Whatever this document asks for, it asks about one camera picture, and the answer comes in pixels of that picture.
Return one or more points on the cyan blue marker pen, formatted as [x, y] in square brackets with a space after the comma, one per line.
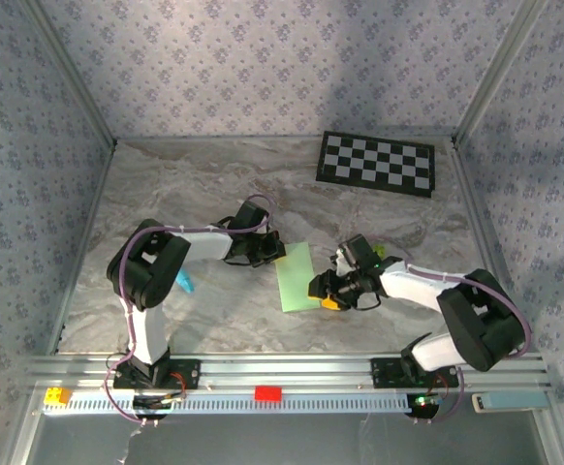
[185, 283]

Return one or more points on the aluminium frame post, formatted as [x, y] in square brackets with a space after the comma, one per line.
[495, 72]

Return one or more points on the aluminium table back rail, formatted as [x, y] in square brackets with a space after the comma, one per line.
[214, 138]

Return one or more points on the black round board with LEDs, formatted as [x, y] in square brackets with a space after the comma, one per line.
[422, 407]

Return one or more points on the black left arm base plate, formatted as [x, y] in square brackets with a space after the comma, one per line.
[187, 375]

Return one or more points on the aluminium table side rail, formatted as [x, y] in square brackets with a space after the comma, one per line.
[84, 242]
[480, 218]

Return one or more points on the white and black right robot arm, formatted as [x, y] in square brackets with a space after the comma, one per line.
[417, 286]

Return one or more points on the blue and white flat device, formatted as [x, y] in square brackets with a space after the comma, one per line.
[510, 401]

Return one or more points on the red block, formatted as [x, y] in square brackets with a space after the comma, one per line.
[268, 393]

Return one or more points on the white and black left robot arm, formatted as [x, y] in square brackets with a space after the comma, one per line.
[204, 247]

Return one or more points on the small yellow-green object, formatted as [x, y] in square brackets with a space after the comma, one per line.
[379, 250]

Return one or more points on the light green paper sheet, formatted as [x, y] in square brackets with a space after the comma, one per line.
[296, 281]

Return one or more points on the aluminium mounting rail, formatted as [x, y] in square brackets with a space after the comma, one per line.
[287, 370]

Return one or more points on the black white checkerboard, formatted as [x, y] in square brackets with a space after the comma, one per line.
[374, 164]

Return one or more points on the white torn tape strip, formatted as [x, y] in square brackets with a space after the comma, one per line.
[129, 445]

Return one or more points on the yellow block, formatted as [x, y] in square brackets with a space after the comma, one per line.
[56, 396]

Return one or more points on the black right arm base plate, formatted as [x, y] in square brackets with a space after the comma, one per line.
[384, 373]

